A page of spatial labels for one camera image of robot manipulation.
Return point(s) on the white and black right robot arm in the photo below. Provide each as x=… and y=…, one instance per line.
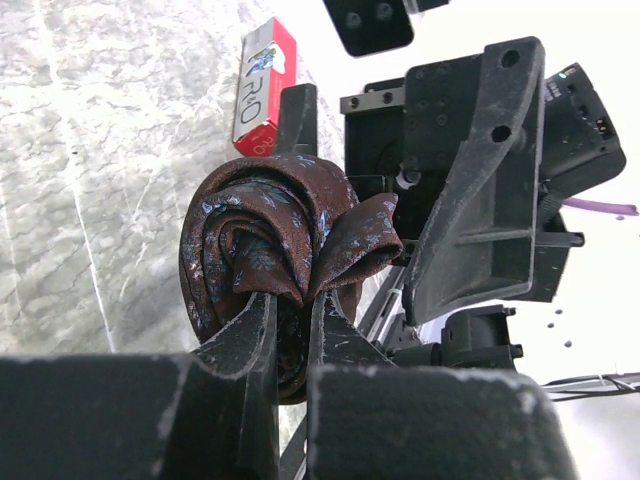
x=473, y=336

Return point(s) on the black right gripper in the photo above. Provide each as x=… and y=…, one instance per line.
x=481, y=151

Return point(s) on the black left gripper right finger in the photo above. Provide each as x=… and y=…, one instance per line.
x=370, y=419

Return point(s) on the red rectangular box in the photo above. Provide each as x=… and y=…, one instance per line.
x=268, y=66

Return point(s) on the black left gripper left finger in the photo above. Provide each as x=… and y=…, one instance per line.
x=208, y=414

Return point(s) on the brown floral necktie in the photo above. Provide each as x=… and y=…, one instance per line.
x=291, y=226

